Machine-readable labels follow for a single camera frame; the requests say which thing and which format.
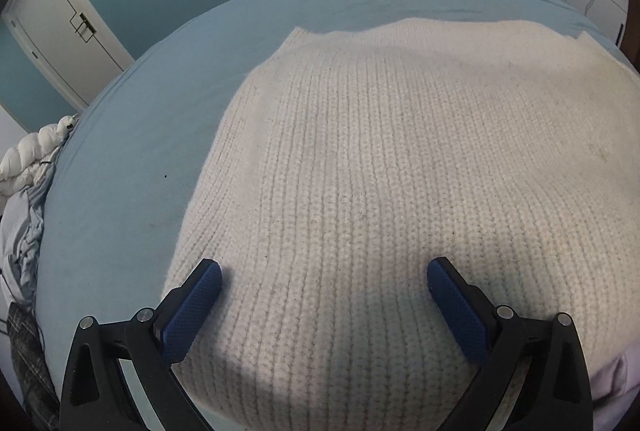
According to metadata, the bed with blue sheet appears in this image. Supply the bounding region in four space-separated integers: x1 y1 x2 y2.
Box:
37 0 636 412

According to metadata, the pink cloth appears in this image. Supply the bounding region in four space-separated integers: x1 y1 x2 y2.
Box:
590 346 640 412

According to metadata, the white door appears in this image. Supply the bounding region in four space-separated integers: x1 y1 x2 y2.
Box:
2 0 136 112

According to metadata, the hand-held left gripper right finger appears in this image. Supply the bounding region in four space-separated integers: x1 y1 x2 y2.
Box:
426 256 594 431

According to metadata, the grey-blue crumpled cloth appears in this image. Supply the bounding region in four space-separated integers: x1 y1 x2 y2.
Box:
0 146 68 307

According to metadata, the metal door handle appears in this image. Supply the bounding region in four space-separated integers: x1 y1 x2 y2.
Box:
71 12 97 43

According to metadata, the white puffer jacket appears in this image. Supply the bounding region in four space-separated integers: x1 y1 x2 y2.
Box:
0 114 81 197

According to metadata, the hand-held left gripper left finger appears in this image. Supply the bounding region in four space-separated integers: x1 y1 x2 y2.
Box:
60 257 223 431

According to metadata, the cream knitted sweater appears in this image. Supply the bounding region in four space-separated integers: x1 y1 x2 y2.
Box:
162 18 640 431

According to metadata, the dark plaid cloth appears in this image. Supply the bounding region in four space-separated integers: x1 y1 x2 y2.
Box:
7 301 61 431

